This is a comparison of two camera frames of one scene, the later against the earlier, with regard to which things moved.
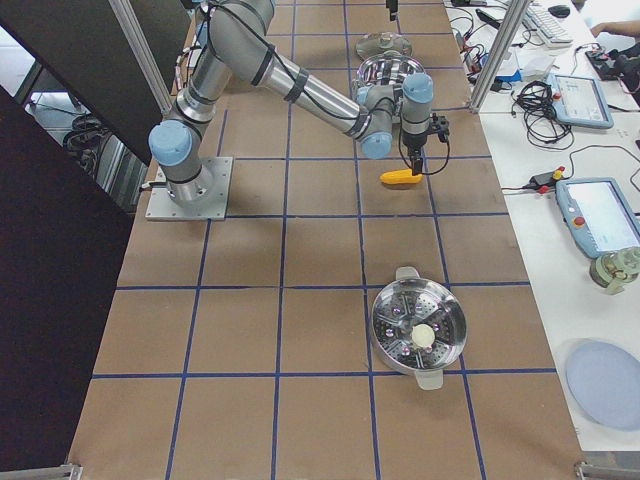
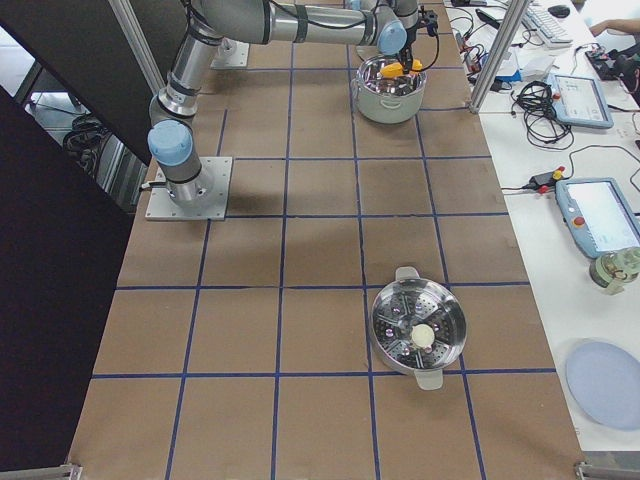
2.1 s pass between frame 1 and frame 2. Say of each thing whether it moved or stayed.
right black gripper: moved
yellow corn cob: moved
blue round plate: stayed
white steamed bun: stayed
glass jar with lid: stayed
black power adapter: stayed
